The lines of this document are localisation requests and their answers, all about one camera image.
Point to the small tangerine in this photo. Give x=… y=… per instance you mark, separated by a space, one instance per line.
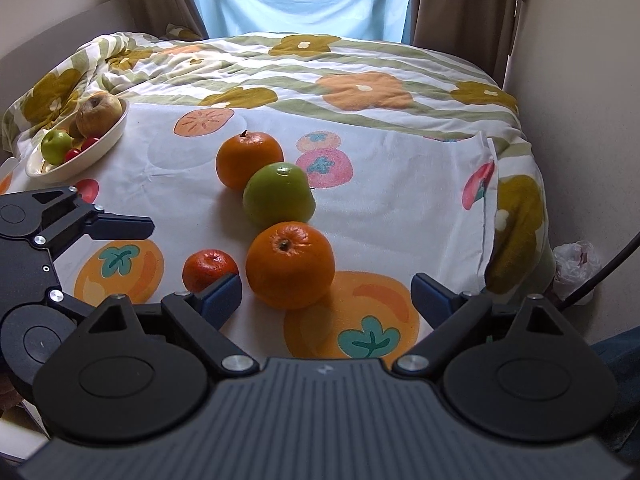
x=207 y=270

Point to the white plastic bag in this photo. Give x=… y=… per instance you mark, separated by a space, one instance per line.
x=575 y=267

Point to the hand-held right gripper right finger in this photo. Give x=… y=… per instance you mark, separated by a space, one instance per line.
x=430 y=295

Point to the large orange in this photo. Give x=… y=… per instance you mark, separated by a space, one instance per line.
x=249 y=159
x=290 y=267

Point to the brown kiwi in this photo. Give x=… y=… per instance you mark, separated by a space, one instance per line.
x=74 y=127

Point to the duck print ceramic plate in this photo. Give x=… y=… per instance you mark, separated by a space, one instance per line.
x=107 y=142

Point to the wrinkled brown apple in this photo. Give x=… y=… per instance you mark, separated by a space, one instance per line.
x=98 y=112

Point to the floral striped blanket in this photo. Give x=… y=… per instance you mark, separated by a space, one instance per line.
x=350 y=85

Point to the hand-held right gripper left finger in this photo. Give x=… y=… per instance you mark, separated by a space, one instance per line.
x=223 y=297

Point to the green apple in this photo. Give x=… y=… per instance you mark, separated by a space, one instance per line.
x=279 y=202
x=56 y=146

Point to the red cherry tomato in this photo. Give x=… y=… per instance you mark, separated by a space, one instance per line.
x=91 y=143
x=74 y=154

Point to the grey bed headboard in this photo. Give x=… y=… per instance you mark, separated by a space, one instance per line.
x=50 y=25

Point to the white fruit print cloth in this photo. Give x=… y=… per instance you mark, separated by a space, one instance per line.
x=400 y=210

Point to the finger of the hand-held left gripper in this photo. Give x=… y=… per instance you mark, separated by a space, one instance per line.
x=65 y=299
x=120 y=227

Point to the person's blue jeans leg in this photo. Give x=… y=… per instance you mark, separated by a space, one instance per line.
x=617 y=365

